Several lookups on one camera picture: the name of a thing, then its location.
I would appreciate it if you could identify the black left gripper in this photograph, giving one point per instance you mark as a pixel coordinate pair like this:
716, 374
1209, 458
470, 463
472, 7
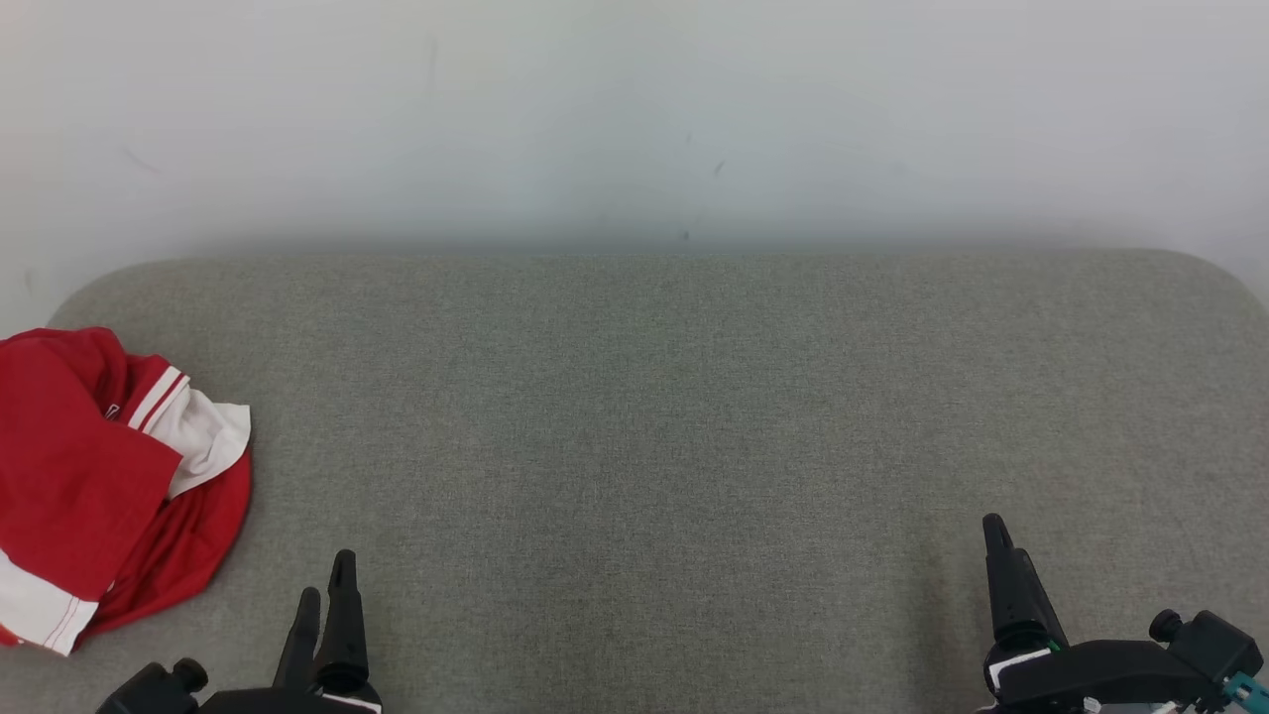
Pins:
288, 703

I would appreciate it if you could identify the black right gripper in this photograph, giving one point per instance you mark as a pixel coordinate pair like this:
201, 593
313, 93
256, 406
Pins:
1091, 674

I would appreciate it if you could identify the red and white jersey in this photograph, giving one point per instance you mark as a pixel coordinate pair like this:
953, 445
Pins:
59, 476

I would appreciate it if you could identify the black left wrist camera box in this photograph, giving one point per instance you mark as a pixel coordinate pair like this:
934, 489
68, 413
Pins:
149, 692

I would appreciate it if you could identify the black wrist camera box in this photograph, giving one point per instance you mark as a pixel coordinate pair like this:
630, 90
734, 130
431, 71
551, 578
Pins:
1214, 640
149, 692

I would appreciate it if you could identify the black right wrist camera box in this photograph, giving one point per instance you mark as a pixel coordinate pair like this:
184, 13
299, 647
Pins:
1214, 640

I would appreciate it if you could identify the teal right camera connector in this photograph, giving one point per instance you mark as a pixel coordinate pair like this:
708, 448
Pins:
1247, 689

